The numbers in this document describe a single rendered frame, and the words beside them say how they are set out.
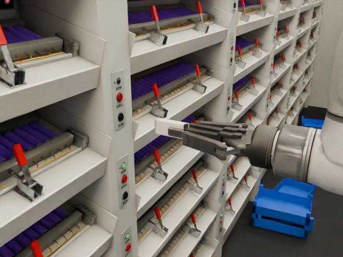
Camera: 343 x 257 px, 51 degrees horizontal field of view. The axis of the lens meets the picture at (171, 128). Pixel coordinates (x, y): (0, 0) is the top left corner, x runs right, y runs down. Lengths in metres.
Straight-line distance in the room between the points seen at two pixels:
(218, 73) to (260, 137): 0.75
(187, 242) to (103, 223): 0.61
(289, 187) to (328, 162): 1.97
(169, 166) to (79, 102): 0.44
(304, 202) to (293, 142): 1.65
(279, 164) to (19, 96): 0.41
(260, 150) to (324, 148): 0.10
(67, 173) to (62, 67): 0.19
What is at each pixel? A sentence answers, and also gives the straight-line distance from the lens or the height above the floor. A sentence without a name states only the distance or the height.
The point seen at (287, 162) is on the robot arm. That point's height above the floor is 1.00.
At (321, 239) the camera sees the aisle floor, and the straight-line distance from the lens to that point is 2.15.
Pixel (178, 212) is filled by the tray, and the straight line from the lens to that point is 1.22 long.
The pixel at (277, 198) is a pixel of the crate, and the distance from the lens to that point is 2.24.
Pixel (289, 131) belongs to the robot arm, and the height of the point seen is 1.04.
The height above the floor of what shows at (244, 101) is 0.75.
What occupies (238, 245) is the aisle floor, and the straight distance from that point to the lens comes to 1.99.
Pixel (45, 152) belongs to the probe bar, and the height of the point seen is 0.97.
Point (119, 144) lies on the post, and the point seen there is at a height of 0.95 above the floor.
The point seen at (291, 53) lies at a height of 0.82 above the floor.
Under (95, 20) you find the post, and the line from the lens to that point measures 0.68.
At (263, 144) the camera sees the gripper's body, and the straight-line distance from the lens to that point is 0.60.
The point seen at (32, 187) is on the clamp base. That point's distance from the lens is 0.65.
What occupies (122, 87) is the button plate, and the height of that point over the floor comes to 1.07.
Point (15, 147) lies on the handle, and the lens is 0.62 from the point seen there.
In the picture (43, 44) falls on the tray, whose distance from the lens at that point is 0.67.
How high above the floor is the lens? 1.26
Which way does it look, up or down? 22 degrees down
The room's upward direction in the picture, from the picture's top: straight up
